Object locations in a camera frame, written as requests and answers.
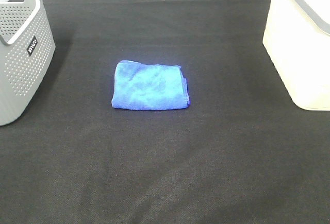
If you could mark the blue microfibre towel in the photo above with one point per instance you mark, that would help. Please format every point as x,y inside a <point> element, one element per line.
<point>153,87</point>

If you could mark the white plastic storage bin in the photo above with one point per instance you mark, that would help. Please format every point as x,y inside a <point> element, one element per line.
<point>296,37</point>

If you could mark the black table cloth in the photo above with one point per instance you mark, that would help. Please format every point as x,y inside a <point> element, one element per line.
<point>243,152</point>

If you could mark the grey perforated plastic basket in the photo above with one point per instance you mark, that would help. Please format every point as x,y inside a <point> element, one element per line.
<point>27,48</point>

